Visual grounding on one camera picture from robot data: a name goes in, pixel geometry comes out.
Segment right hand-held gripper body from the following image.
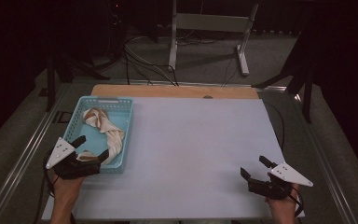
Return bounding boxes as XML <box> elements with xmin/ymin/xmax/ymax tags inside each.
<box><xmin>247</xmin><ymin>161</ymin><xmax>314</xmax><ymax>201</ymax></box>

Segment white metal stand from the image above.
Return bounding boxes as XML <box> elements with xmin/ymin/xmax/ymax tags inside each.
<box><xmin>167</xmin><ymin>0</ymin><xmax>261</xmax><ymax>77</ymax></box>

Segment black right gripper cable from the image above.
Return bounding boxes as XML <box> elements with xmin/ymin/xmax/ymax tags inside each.
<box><xmin>287</xmin><ymin>186</ymin><xmax>305</xmax><ymax>218</ymax></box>

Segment thin black cable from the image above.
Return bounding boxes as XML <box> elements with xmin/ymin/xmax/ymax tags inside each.
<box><xmin>261</xmin><ymin>98</ymin><xmax>286</xmax><ymax>154</ymax></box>

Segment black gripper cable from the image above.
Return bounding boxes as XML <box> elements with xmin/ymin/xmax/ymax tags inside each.
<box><xmin>33</xmin><ymin>148</ymin><xmax>76</xmax><ymax>224</ymax></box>
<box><xmin>287</xmin><ymin>186</ymin><xmax>305</xmax><ymax>218</ymax></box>

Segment aluminium frame rail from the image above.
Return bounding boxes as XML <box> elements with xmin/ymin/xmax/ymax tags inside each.
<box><xmin>0</xmin><ymin>83</ymin><xmax>73</xmax><ymax>224</ymax></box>
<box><xmin>288</xmin><ymin>92</ymin><xmax>358</xmax><ymax>224</ymax></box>

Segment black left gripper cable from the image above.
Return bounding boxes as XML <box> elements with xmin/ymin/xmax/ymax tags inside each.
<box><xmin>33</xmin><ymin>148</ymin><xmax>76</xmax><ymax>224</ymax></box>

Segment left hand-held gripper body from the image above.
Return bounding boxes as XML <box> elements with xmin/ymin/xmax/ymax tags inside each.
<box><xmin>45</xmin><ymin>136</ymin><xmax>103</xmax><ymax>181</ymax></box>

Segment white table mat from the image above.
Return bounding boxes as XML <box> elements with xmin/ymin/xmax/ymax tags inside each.
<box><xmin>41</xmin><ymin>96</ymin><xmax>306</xmax><ymax>221</ymax></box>

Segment light blue plastic basket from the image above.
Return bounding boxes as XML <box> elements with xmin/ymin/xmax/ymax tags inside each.
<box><xmin>62</xmin><ymin>95</ymin><xmax>134</xmax><ymax>175</ymax></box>

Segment black stand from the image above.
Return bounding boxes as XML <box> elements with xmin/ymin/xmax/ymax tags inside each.
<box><xmin>251</xmin><ymin>29</ymin><xmax>314</xmax><ymax>124</ymax></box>
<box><xmin>44</xmin><ymin>50</ymin><xmax>111</xmax><ymax>113</ymax></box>

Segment person's right hand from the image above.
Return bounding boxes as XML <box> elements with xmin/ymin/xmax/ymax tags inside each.
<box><xmin>264</xmin><ymin>183</ymin><xmax>300</xmax><ymax>217</ymax></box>

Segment black floor cables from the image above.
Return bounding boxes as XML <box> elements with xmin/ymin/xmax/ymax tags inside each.
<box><xmin>122</xmin><ymin>34</ymin><xmax>180</xmax><ymax>87</ymax></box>

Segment person's left hand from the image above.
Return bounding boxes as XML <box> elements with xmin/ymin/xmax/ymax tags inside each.
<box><xmin>51</xmin><ymin>172</ymin><xmax>86</xmax><ymax>210</ymax></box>

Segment beige and brown cloth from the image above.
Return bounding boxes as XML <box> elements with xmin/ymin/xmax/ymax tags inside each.
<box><xmin>76</xmin><ymin>106</ymin><xmax>126</xmax><ymax>166</ymax></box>

